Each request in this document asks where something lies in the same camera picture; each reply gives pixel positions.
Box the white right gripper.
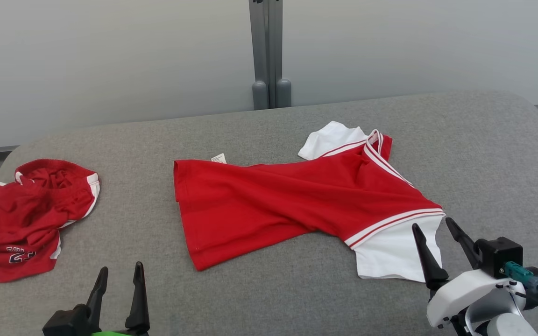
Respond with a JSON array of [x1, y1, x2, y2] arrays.
[[412, 217, 524, 328]]

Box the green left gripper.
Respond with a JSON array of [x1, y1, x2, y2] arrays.
[[85, 261, 150, 336]]

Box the red shorts with white stripe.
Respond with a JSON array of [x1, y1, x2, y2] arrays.
[[0, 159, 101, 283]]

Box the red and white jersey shirt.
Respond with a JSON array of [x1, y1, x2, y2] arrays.
[[173, 121, 446, 283]]

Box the teal right camera connector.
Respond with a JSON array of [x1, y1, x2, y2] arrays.
[[503, 261, 538, 288]]

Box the grey metal partition post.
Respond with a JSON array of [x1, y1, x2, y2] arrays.
[[249, 0, 293, 111]]

